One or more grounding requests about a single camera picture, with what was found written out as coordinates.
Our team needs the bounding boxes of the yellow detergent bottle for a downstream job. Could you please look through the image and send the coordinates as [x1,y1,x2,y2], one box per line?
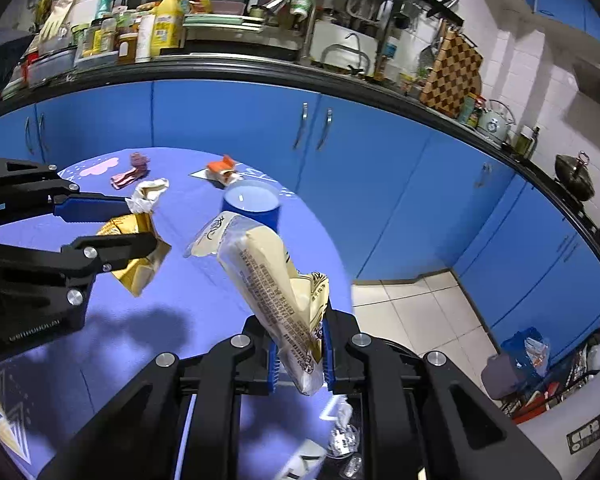
[152,0,186,59]

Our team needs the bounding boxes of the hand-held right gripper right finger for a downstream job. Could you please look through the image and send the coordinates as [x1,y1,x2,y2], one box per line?
[321,307,563,480]

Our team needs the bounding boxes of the clear plastic storage container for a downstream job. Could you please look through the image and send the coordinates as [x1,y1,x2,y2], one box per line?
[27,47,79,89]

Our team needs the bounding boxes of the small curved steel faucet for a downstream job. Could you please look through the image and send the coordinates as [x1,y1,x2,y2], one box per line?
[321,32,371,77]

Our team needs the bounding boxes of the pale green kettle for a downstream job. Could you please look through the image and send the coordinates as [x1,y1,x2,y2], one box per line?
[476,100,517,144]

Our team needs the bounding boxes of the cream rubber glove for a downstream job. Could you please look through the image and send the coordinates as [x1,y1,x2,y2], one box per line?
[39,0,81,44]

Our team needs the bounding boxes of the chequered wooden cutting board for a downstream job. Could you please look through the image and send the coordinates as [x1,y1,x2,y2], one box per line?
[420,27,484,119]

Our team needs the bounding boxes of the steel faucet with striped cloth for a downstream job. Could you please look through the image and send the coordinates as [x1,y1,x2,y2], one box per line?
[262,0,317,63]

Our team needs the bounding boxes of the brown glass jar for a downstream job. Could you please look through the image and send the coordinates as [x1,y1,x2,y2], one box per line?
[117,32,140,65]

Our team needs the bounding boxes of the yellow foil wrapper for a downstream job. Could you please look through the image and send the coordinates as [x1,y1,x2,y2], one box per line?
[96,177,172,297]

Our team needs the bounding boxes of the blue paper cup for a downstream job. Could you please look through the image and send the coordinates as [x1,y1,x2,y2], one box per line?
[221,180,282,234]

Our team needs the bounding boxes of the blue plastic bag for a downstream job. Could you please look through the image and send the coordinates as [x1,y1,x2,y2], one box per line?
[500,327,552,387]

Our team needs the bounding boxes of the black wok with lid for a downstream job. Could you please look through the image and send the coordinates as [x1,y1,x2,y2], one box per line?
[555,151,596,203]

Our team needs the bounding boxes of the grey bag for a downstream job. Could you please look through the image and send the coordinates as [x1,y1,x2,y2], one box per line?
[481,354,519,402]

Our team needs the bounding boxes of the silver blister pack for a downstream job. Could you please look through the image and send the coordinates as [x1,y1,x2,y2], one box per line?
[328,424,363,458]

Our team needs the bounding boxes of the orange and white package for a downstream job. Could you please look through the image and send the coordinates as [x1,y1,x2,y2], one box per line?
[205,155,244,189]

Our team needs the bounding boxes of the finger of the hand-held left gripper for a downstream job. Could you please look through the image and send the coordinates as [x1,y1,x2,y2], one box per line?
[0,229,159,307]
[0,156,133,233]

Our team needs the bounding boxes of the pink snack wrapper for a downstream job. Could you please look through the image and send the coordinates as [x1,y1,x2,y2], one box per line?
[111,152,151,190]

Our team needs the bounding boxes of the cream bread wrapper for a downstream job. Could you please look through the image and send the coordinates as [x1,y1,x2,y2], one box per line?
[184,211,330,397]

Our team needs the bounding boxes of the blue kitchen cabinets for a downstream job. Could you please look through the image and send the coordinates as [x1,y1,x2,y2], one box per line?
[0,77,600,361]

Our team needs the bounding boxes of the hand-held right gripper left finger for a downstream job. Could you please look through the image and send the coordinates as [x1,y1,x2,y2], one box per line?
[37,315,282,480]

